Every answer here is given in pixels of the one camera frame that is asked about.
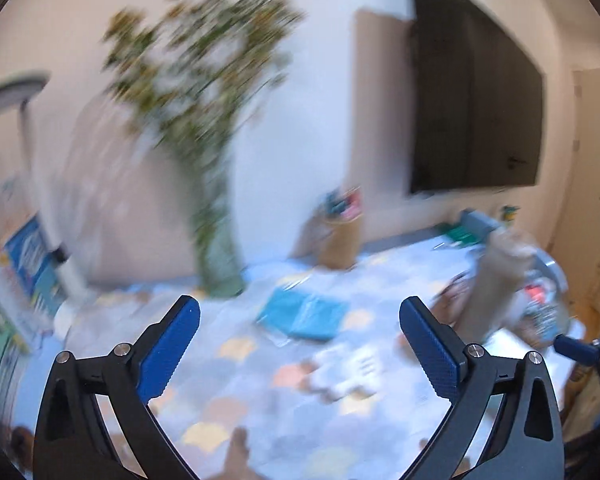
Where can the white room door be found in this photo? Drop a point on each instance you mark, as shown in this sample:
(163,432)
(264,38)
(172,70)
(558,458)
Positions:
(585,185)

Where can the brown pen holder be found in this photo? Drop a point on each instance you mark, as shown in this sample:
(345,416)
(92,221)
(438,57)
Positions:
(341,245)

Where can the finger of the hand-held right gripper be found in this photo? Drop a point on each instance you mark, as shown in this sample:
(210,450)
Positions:
(575,350)

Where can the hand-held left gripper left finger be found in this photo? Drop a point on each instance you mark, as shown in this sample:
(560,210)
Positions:
(167,350)

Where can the bunch of pens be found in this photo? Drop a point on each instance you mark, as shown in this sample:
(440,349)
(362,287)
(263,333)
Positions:
(342,205)

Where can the white soft cloth item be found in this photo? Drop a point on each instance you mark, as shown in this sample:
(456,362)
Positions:
(347,370)

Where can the white desk lamp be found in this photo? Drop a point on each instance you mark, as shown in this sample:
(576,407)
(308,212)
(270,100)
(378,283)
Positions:
(25,110)

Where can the black wall television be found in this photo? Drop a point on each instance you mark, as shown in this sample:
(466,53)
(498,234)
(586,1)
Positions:
(475,100)

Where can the brown leather pouch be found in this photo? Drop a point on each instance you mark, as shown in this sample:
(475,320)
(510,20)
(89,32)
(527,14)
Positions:
(452,302)

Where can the green water bottle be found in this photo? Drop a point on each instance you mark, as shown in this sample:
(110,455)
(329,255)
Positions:
(509,214)

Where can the clear glass bowl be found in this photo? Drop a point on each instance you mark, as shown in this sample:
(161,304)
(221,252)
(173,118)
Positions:
(550,305)

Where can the dried flower bunch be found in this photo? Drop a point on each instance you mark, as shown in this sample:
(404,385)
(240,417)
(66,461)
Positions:
(200,70)

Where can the teal cloth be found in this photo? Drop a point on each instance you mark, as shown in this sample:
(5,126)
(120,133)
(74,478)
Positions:
(302,312)

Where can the blue printed box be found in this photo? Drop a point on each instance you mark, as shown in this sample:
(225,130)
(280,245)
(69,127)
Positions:
(30,260)

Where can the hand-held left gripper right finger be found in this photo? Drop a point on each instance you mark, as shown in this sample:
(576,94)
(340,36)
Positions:
(432,350)

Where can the grey cylindrical container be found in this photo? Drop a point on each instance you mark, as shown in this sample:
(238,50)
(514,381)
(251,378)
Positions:
(495,280)

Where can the grey desk gadget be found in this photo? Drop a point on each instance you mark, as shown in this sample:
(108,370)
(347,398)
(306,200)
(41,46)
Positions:
(480,222)

